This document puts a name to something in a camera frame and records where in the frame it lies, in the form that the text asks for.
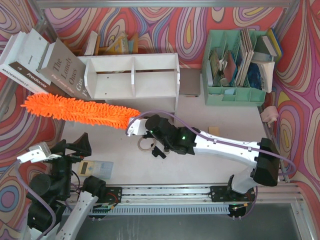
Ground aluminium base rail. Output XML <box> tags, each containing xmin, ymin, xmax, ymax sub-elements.
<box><xmin>63</xmin><ymin>183</ymin><xmax>304</xmax><ymax>221</ymax></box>

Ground grey book The Lonely Ones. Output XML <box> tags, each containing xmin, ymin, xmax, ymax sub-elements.
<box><xmin>39</xmin><ymin>39</ymin><xmax>91</xmax><ymax>101</ymax></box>

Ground pink piggy figurine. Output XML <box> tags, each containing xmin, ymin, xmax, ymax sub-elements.
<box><xmin>260</xmin><ymin>105</ymin><xmax>279</xmax><ymax>128</ymax></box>

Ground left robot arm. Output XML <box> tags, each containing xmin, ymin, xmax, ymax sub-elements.
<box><xmin>26</xmin><ymin>133</ymin><xmax>106</xmax><ymax>240</ymax></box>

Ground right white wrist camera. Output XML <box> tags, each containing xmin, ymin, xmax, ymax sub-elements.
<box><xmin>125</xmin><ymin>117</ymin><xmax>147</xmax><ymax>137</ymax></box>

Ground brown book Fredonia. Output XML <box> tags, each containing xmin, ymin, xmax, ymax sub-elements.
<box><xmin>9</xmin><ymin>61</ymin><xmax>71</xmax><ymax>98</ymax></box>

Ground clear tape ring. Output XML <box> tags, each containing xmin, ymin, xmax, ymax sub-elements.
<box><xmin>137</xmin><ymin>136</ymin><xmax>157</xmax><ymax>152</ymax></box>

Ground grey notebook with pencil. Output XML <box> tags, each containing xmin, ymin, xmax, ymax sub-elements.
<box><xmin>179</xmin><ymin>68</ymin><xmax>201</xmax><ymax>97</ymax></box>

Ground orange microfiber duster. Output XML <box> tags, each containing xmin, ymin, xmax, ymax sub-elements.
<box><xmin>20</xmin><ymin>93</ymin><xmax>140</xmax><ymax>130</ymax></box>

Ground white wooden bookshelf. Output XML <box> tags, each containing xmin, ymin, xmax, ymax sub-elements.
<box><xmin>79</xmin><ymin>53</ymin><xmax>181</xmax><ymax>113</ymax></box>

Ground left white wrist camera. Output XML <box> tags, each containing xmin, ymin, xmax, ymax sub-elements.
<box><xmin>17</xmin><ymin>141</ymin><xmax>62</xmax><ymax>164</ymax></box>

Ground white book Mademoiselle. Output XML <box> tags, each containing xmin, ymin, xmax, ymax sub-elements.
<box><xmin>0</xmin><ymin>29</ymin><xmax>49</xmax><ymax>94</ymax></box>

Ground mint green desk organizer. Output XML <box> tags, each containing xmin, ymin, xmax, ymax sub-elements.
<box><xmin>201</xmin><ymin>28</ymin><xmax>266</xmax><ymax>107</ymax></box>

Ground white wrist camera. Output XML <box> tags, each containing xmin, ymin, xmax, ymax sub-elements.
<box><xmin>125</xmin><ymin>117</ymin><xmax>147</xmax><ymax>137</ymax></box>
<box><xmin>17</xmin><ymin>141</ymin><xmax>62</xmax><ymax>164</ymax></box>

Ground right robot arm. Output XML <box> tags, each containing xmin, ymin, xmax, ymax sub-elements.
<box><xmin>144</xmin><ymin>114</ymin><xmax>280</xmax><ymax>194</ymax></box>

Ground wooden rack with books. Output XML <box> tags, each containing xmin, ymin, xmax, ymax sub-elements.
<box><xmin>79</xmin><ymin>31</ymin><xmax>139</xmax><ymax>56</ymax></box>

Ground yellow sticky note pad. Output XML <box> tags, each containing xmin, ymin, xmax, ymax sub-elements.
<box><xmin>208</xmin><ymin>126</ymin><xmax>220</xmax><ymax>137</ymax></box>

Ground black T-shaped plastic part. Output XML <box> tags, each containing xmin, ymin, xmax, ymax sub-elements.
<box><xmin>151</xmin><ymin>146</ymin><xmax>167</xmax><ymax>159</ymax></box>

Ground white paperback book stack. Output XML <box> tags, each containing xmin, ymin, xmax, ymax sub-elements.
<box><xmin>247</xmin><ymin>60</ymin><xmax>275</xmax><ymax>93</ymax></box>

